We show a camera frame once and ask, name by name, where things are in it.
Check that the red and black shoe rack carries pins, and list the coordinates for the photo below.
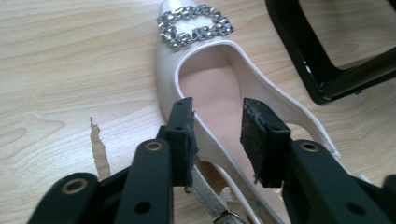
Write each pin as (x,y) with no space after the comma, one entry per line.
(295,46)

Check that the white buckled high-heel shoe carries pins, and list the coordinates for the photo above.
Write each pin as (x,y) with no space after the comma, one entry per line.
(211,84)

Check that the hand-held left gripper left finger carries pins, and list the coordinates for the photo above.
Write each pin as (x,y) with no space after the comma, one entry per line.
(182,140)

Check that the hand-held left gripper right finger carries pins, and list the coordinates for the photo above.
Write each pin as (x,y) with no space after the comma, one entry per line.
(264,143)

